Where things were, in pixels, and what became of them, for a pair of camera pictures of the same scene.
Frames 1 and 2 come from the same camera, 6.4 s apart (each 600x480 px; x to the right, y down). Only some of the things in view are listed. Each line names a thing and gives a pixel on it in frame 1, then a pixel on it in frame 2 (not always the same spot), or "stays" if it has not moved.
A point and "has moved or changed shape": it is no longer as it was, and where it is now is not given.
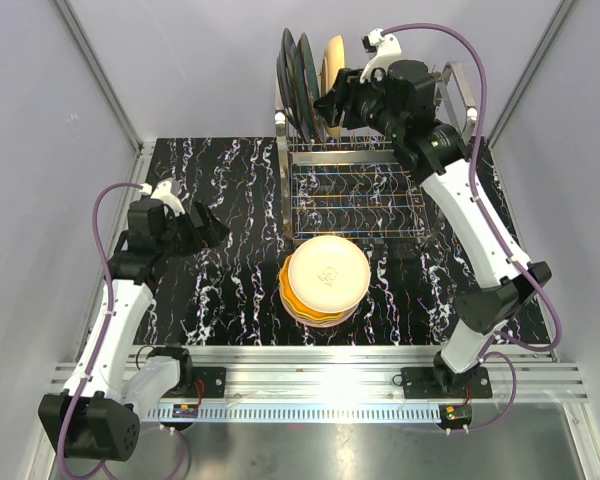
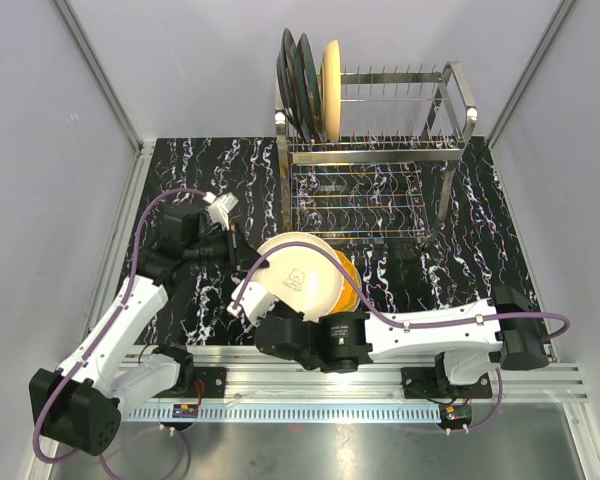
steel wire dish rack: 359,187 stays
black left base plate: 213,380 stays
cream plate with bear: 328,274 has moved or changed shape
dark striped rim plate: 286,82 stays
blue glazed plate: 307,89 stays
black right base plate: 434,383 stays
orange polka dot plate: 294,301 -> 351,297
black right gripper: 345,96 -> 281,306
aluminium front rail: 345,375 stays
